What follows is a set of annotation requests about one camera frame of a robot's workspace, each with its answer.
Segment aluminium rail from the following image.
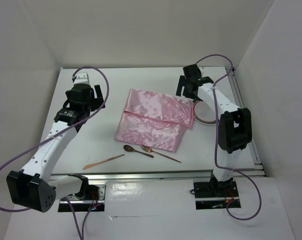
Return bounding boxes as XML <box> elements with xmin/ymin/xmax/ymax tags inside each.
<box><xmin>50</xmin><ymin>169</ymin><xmax>265</xmax><ymax>181</ymax></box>
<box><xmin>228</xmin><ymin>68</ymin><xmax>265</xmax><ymax>175</ymax></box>

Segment aluminium right side rail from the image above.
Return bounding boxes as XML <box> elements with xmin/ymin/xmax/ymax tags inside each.
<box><xmin>228</xmin><ymin>68</ymin><xmax>265</xmax><ymax>175</ymax></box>

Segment white plate green red rim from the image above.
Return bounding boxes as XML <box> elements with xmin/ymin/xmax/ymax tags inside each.
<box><xmin>193</xmin><ymin>100</ymin><xmax>216</xmax><ymax>125</ymax></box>

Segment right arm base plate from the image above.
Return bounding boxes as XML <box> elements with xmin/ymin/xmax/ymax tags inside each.
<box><xmin>189</xmin><ymin>181</ymin><xmax>241</xmax><ymax>210</ymax></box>

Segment copper knife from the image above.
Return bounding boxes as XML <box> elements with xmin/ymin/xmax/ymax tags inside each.
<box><xmin>83</xmin><ymin>154</ymin><xmax>124</xmax><ymax>170</ymax></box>

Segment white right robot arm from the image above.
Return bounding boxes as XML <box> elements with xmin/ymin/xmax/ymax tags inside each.
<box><xmin>176</xmin><ymin>64</ymin><xmax>252</xmax><ymax>197</ymax></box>

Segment copper spoon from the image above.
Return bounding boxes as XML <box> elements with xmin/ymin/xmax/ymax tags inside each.
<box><xmin>123</xmin><ymin>144</ymin><xmax>154</xmax><ymax>158</ymax></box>

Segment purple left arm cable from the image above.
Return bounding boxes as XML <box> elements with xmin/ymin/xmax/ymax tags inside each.
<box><xmin>0</xmin><ymin>65</ymin><xmax>110</xmax><ymax>240</ymax></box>

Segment aluminium front rail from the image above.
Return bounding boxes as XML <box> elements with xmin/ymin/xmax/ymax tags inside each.
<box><xmin>50</xmin><ymin>169</ymin><xmax>265</xmax><ymax>181</ymax></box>

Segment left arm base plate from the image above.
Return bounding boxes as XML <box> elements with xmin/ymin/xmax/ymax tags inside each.
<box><xmin>66</xmin><ymin>182</ymin><xmax>106</xmax><ymax>213</ymax></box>

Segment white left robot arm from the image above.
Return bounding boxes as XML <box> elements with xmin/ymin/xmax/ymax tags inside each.
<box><xmin>7</xmin><ymin>72</ymin><xmax>105</xmax><ymax>213</ymax></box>

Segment copper fork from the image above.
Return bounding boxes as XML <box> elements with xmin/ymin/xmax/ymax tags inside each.
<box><xmin>141</xmin><ymin>145</ymin><xmax>181</xmax><ymax>163</ymax></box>

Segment pink floral satin placemat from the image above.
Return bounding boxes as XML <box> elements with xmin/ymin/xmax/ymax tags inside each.
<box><xmin>115</xmin><ymin>88</ymin><xmax>193</xmax><ymax>152</ymax></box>

